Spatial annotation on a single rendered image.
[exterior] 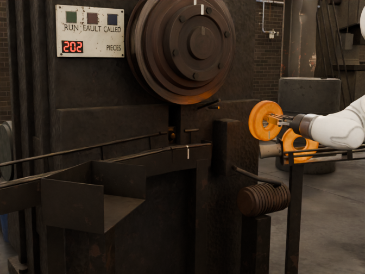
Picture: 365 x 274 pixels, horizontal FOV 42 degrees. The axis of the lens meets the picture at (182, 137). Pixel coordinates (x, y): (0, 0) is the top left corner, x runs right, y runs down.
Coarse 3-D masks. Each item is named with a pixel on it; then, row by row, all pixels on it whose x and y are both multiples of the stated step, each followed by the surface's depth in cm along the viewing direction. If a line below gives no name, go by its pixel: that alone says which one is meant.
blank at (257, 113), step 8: (256, 104) 179; (264, 104) 177; (272, 104) 179; (256, 112) 176; (264, 112) 178; (272, 112) 180; (280, 112) 182; (256, 120) 176; (256, 128) 177; (264, 128) 179; (272, 128) 182; (280, 128) 184; (256, 136) 179; (264, 136) 180; (272, 136) 182
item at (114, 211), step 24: (72, 168) 147; (96, 168) 157; (120, 168) 153; (144, 168) 150; (48, 192) 133; (72, 192) 130; (96, 192) 127; (120, 192) 155; (144, 192) 151; (48, 216) 134; (72, 216) 131; (96, 216) 128; (120, 216) 139; (96, 240) 144; (96, 264) 146
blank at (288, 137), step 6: (288, 132) 199; (282, 138) 202; (288, 138) 200; (294, 138) 200; (288, 144) 200; (306, 144) 203; (312, 144) 200; (318, 144) 200; (288, 150) 201; (294, 150) 201; (312, 156) 201
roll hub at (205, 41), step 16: (176, 16) 168; (192, 16) 171; (208, 16) 175; (176, 32) 168; (192, 32) 171; (208, 32) 174; (224, 32) 180; (176, 48) 169; (192, 48) 172; (208, 48) 176; (224, 48) 181; (176, 64) 170; (192, 64) 175; (208, 64) 179; (224, 64) 182; (192, 80) 179
